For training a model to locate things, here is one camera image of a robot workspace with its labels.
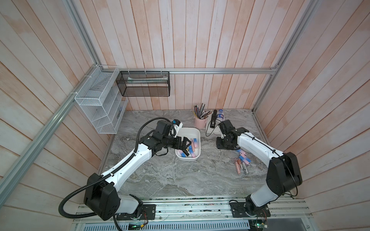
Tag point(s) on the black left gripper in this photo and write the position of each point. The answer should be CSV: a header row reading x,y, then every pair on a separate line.
x,y
177,145

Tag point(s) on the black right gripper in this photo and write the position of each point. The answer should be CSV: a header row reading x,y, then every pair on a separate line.
x,y
218,145

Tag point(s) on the blue pink gradient lipstick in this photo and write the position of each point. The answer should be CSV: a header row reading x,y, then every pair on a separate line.
x,y
182,154

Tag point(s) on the white plastic storage box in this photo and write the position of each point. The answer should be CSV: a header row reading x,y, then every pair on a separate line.
x,y
190,133

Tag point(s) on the brown lip gloss tube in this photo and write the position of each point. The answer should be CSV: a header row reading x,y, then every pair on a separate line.
x,y
240,164

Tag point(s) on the silver lipstick tube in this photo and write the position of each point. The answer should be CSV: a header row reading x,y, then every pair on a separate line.
x,y
245,168

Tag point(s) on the slim pink lip gloss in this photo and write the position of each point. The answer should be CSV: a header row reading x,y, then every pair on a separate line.
x,y
238,168

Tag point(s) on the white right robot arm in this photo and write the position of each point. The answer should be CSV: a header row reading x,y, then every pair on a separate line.
x,y
283,171

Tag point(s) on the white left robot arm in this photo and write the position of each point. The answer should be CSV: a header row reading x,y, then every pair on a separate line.
x,y
101,195

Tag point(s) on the pink metal pen bucket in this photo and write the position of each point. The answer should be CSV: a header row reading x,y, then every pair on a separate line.
x,y
200,123

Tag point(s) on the clear Pepsi plastic bottle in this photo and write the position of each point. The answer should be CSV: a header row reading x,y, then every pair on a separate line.
x,y
220,115

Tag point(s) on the black stapler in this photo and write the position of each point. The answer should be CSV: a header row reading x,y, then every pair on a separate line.
x,y
213,119

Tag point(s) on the bundle of coloured pens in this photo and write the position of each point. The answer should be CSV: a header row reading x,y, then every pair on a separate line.
x,y
200,111

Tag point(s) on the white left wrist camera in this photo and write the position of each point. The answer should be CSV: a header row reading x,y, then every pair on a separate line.
x,y
177,124

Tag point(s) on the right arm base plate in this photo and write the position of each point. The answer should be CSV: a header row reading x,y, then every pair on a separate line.
x,y
247,209

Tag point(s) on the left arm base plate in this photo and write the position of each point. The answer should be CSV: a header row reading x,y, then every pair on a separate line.
x,y
144,212

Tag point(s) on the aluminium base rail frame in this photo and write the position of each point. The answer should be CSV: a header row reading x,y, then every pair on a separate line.
x,y
217,213

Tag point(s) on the black mesh wall basket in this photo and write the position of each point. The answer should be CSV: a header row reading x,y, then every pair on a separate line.
x,y
144,83

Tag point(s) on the white wire wall shelf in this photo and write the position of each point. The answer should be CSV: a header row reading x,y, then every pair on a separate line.
x,y
100,99

